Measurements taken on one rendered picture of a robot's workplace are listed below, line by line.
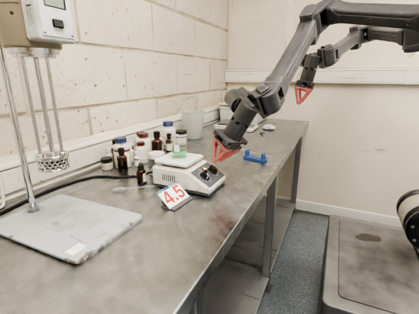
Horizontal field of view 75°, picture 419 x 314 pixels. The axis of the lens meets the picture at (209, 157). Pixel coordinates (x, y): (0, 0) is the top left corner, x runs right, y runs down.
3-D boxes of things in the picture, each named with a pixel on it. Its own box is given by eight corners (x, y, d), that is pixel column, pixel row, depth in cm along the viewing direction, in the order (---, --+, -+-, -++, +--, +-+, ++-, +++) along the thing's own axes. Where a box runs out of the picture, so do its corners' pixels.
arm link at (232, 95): (273, 85, 72) (280, 109, 78) (254, 68, 81) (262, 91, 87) (234, 108, 73) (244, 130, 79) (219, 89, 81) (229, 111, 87)
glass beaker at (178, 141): (189, 159, 87) (188, 134, 84) (172, 161, 85) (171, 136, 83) (185, 154, 92) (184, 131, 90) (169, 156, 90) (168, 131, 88)
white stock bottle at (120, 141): (116, 164, 109) (113, 136, 106) (133, 163, 110) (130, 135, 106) (113, 169, 103) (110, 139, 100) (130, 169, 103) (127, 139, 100)
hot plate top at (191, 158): (204, 157, 91) (204, 154, 90) (186, 168, 80) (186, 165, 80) (173, 152, 96) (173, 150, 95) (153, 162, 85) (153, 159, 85)
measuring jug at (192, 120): (186, 133, 165) (186, 108, 161) (207, 134, 163) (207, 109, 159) (178, 140, 148) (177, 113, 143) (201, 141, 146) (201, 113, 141)
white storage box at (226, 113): (269, 118, 222) (270, 100, 217) (257, 126, 189) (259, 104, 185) (232, 116, 233) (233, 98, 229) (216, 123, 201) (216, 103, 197)
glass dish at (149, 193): (148, 202, 77) (148, 194, 76) (136, 196, 80) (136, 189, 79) (163, 195, 81) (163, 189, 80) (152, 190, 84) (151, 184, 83)
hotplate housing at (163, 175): (226, 182, 90) (226, 159, 88) (209, 198, 79) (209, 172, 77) (169, 172, 99) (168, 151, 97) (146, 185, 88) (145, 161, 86)
